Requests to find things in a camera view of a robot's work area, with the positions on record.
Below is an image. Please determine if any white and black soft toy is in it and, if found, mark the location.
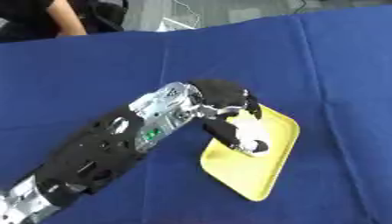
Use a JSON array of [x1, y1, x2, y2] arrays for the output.
[[225, 113, 273, 158]]

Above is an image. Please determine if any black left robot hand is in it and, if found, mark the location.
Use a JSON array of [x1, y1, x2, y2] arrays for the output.
[[188, 78, 265, 150]]

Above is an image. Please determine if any person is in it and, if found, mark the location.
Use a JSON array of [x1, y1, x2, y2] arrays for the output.
[[0, 0, 89, 44]]

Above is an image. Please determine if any yellow plastic tray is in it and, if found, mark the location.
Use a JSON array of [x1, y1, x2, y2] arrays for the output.
[[199, 103, 302, 203]]

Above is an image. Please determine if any black chair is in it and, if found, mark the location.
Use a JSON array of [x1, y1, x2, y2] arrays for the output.
[[82, 0, 130, 33]]

